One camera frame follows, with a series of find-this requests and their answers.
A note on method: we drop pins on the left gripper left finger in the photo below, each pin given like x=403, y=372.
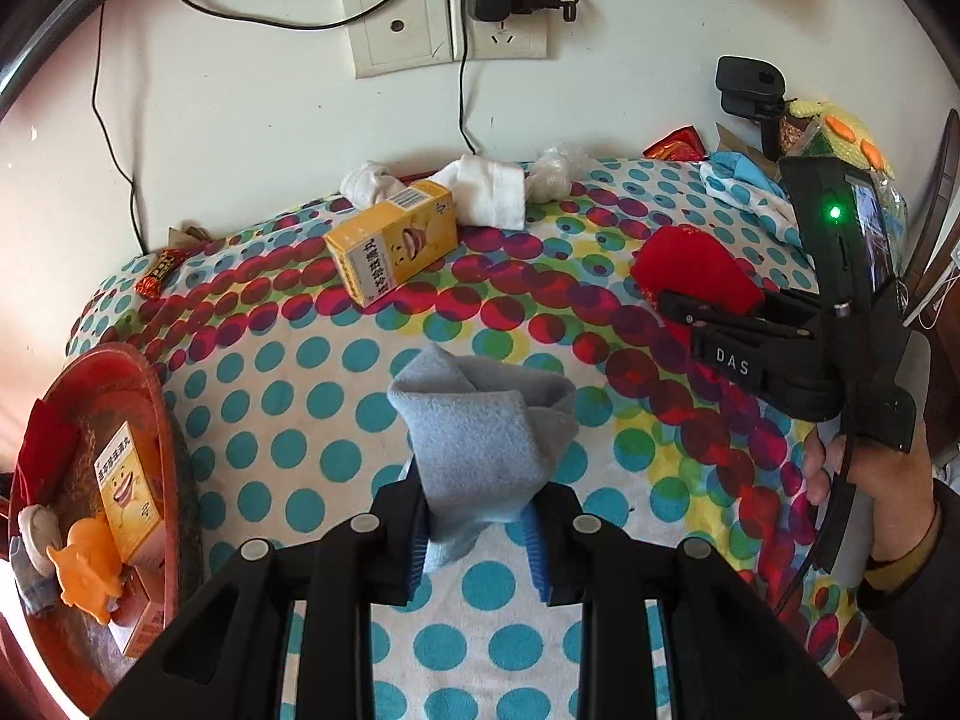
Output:
x=224, y=655

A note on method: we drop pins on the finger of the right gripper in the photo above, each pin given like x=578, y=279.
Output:
x=788, y=305
x=747, y=334

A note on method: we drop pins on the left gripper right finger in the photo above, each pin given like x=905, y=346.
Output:
x=667, y=632

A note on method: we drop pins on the red sock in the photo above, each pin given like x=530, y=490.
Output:
x=687, y=261

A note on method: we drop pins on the dark red small box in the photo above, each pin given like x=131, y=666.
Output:
x=139, y=616

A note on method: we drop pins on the orange rubber toy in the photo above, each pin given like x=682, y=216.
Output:
x=88, y=568

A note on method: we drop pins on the white plastic bag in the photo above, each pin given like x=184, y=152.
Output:
x=552, y=175

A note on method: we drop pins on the yellow medicine box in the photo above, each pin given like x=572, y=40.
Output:
x=128, y=473
x=378, y=249

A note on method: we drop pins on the light blue sock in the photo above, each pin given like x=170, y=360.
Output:
x=486, y=436

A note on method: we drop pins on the grey blue sock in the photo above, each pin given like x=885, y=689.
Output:
x=37, y=593

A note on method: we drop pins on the person right hand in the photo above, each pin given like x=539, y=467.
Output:
x=901, y=486

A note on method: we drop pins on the dark wooden furniture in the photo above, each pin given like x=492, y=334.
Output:
x=932, y=255

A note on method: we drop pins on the blue white cloth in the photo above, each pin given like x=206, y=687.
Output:
x=734, y=179

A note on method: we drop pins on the red packet far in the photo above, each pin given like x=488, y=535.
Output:
x=684, y=145

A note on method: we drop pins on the red round tray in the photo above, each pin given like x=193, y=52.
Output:
x=98, y=391

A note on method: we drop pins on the red candy wrapper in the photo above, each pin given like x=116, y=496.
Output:
x=153, y=282

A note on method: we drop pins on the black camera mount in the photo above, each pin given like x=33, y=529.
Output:
x=754, y=90

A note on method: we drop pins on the white wall socket plate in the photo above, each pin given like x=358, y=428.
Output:
x=410, y=34

